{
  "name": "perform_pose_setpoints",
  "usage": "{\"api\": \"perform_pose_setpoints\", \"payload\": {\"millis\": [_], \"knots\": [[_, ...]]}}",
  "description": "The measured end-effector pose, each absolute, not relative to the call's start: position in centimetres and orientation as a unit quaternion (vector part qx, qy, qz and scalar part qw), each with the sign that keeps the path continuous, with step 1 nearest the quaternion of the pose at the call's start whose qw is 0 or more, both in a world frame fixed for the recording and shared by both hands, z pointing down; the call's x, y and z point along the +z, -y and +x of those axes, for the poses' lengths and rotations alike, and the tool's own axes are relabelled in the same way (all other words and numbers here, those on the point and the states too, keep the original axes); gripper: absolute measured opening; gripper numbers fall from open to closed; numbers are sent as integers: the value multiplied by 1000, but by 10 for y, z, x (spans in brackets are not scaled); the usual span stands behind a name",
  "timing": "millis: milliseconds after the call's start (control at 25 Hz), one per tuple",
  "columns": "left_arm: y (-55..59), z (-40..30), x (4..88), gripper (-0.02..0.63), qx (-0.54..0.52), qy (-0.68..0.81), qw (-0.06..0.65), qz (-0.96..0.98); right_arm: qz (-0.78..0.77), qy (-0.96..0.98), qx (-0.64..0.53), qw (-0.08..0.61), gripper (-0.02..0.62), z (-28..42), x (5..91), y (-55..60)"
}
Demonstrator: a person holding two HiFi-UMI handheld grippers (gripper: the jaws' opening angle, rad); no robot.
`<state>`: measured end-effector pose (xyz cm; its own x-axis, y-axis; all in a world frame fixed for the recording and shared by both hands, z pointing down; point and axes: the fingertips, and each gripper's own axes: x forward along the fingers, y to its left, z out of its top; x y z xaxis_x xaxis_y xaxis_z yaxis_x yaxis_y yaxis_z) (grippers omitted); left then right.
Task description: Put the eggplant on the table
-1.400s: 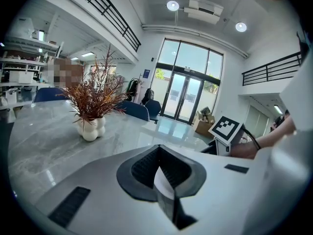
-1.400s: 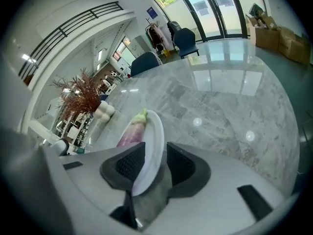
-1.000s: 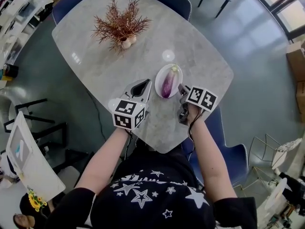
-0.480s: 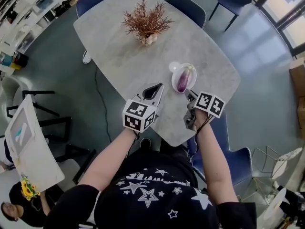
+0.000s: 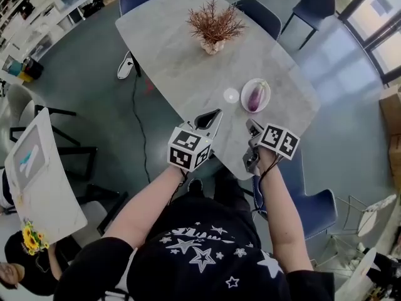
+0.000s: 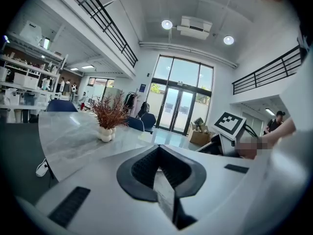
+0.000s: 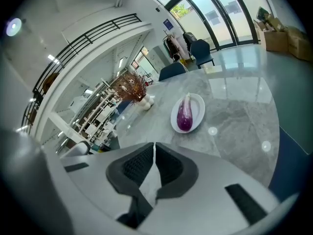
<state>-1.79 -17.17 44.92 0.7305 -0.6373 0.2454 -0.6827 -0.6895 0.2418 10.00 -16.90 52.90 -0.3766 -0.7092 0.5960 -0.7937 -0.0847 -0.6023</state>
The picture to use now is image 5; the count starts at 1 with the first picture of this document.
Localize person's left forearm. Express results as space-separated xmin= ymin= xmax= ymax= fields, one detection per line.
xmin=102 ymin=164 xmax=186 ymax=250

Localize gold wire chair floral cushion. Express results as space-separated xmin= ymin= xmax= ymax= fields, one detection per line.
xmin=336 ymin=194 xmax=398 ymax=241

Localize white shelf unit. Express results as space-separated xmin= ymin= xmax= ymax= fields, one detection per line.
xmin=0 ymin=0 xmax=117 ymax=63

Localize white power strip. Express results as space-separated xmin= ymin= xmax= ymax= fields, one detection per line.
xmin=117 ymin=50 xmax=134 ymax=80

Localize sunflower bouquet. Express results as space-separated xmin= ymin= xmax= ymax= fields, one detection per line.
xmin=21 ymin=219 xmax=50 ymax=256

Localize person's black star-print shirt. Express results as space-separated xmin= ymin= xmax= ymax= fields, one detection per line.
xmin=53 ymin=196 xmax=336 ymax=301

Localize cardboard box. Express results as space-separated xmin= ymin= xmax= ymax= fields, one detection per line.
xmin=378 ymin=86 xmax=401 ymax=194

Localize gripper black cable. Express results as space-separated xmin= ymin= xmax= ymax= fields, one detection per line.
xmin=170 ymin=167 xmax=189 ymax=206
xmin=251 ymin=154 xmax=283 ymax=219

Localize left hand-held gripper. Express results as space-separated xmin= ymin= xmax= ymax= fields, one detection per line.
xmin=167 ymin=107 xmax=224 ymax=172

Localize person's black trousers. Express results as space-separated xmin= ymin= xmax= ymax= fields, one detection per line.
xmin=212 ymin=167 xmax=252 ymax=213

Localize grey tray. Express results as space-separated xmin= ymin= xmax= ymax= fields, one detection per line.
xmin=12 ymin=124 xmax=50 ymax=190

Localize grey marble table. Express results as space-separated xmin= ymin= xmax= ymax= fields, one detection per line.
xmin=115 ymin=0 xmax=322 ymax=181

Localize white round plate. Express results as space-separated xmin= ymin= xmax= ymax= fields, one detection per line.
xmin=240 ymin=78 xmax=271 ymax=114

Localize white round side table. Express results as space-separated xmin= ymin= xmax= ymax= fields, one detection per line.
xmin=343 ymin=246 xmax=387 ymax=301

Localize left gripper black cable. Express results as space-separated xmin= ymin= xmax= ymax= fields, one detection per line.
xmin=170 ymin=167 xmax=189 ymax=206

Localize glass entrance door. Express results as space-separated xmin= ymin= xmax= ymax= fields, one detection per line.
xmin=337 ymin=0 xmax=401 ymax=86

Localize potted reddish twig plant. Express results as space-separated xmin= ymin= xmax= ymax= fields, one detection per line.
xmin=185 ymin=0 xmax=248 ymax=55

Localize person's black shoe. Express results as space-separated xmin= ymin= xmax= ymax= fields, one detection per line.
xmin=187 ymin=177 xmax=204 ymax=198

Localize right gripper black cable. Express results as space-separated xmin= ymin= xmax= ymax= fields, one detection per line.
xmin=251 ymin=154 xmax=283 ymax=219

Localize black floor cable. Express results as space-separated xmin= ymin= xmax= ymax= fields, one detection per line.
xmin=130 ymin=70 xmax=150 ymax=181

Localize white marble table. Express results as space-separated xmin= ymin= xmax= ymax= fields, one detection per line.
xmin=3 ymin=104 xmax=98 ymax=245

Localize person's right forearm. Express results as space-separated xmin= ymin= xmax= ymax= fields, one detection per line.
xmin=256 ymin=150 xmax=314 ymax=274

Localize teal storage box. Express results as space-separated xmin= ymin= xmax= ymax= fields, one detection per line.
xmin=6 ymin=60 xmax=24 ymax=77

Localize purple eggplant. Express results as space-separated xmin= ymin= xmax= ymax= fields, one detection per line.
xmin=247 ymin=80 xmax=268 ymax=112

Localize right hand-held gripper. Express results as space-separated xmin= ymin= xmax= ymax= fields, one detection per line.
xmin=242 ymin=119 xmax=301 ymax=177

